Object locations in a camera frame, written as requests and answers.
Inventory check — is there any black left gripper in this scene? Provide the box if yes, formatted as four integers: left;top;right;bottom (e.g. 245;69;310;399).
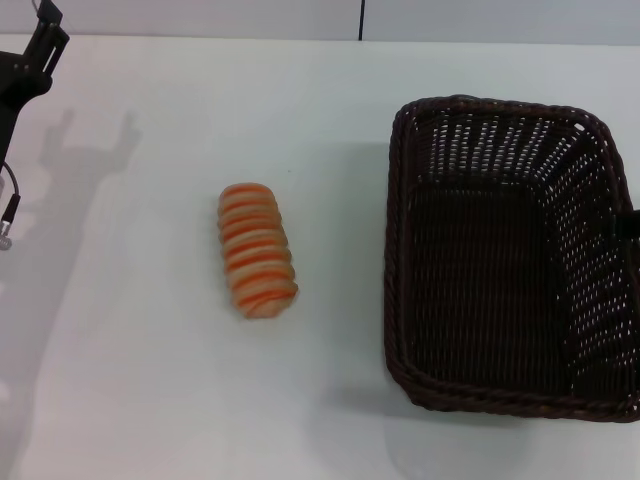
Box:
0;0;69;169

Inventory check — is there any dark brown woven basket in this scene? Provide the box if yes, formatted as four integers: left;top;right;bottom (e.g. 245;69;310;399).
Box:
383;94;640;425

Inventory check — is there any orange striped bread loaf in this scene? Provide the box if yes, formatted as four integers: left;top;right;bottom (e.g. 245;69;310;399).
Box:
216;182;300;320

